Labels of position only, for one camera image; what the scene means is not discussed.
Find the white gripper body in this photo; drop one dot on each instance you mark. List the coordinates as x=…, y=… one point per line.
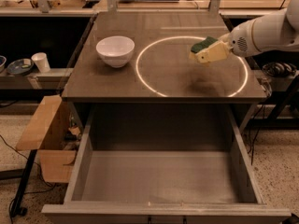
x=241, y=41

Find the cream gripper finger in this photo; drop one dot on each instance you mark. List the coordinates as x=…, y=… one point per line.
x=215, y=52
x=225, y=38

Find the green and yellow sponge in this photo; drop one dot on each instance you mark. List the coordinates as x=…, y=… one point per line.
x=201, y=45

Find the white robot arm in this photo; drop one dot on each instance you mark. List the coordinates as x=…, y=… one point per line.
x=276, y=31

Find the grey open top drawer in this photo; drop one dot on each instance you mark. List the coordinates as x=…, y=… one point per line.
x=163, y=164

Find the white ceramic bowl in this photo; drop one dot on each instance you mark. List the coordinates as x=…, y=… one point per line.
x=115, y=51

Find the white paper cup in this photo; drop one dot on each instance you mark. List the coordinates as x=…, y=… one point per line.
x=40, y=59

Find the cardboard box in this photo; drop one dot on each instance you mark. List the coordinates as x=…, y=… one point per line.
x=45, y=133

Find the dark blue plate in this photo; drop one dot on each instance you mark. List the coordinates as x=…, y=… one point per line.
x=20, y=67

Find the blue bowl at left edge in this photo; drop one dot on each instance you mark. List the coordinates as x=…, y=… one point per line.
x=3, y=61

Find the black table leg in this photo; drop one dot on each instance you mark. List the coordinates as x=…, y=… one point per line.
x=15, y=209

